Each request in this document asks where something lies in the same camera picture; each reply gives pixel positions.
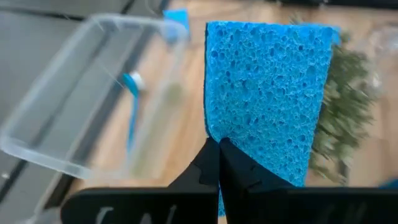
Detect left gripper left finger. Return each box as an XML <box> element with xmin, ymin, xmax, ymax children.
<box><xmin>60</xmin><ymin>138</ymin><xmax>220</xmax><ymax>224</ymax></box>

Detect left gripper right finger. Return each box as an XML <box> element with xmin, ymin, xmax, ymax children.
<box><xmin>219</xmin><ymin>138</ymin><xmax>398</xmax><ymax>224</ymax></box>

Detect yellow-green dish brush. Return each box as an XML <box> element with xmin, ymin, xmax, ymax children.
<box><xmin>130</xmin><ymin>80</ymin><xmax>187</xmax><ymax>175</ymax></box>

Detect grey dish brush white bristles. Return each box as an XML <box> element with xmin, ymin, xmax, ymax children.
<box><xmin>337</xmin><ymin>157</ymin><xmax>351</xmax><ymax>184</ymax></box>

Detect teal dish brush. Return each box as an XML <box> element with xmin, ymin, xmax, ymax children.
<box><xmin>122</xmin><ymin>72</ymin><xmax>146</xmax><ymax>153</ymax></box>

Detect light blue cellulose sponge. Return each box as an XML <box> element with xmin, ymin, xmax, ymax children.
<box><xmin>203</xmin><ymin>20</ymin><xmax>342</xmax><ymax>217</ymax></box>
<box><xmin>163</xmin><ymin>8</ymin><xmax>190</xmax><ymax>43</ymax></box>

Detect artificial green plant black pot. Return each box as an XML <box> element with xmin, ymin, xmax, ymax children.
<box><xmin>289</xmin><ymin>15</ymin><xmax>377</xmax><ymax>184</ymax></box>

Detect tall frosted plastic bin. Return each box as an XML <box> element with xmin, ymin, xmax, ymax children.
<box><xmin>0</xmin><ymin>14</ymin><xmax>190</xmax><ymax>181</ymax></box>

